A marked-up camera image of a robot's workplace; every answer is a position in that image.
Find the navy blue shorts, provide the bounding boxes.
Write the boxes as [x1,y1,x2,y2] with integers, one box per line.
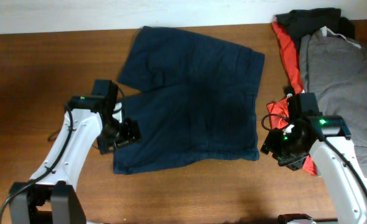
[113,26,265,175]

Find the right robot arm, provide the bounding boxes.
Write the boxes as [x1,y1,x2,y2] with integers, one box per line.
[261,93,367,223]

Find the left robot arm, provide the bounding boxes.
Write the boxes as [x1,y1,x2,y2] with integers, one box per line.
[0,80,141,224]

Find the red orange garment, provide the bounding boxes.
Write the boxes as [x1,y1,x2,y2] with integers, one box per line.
[266,21,318,176]

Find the grey garment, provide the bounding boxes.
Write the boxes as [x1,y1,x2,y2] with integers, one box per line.
[299,27,367,180]

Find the black garment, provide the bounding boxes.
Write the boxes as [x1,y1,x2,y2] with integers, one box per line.
[276,7,356,50]

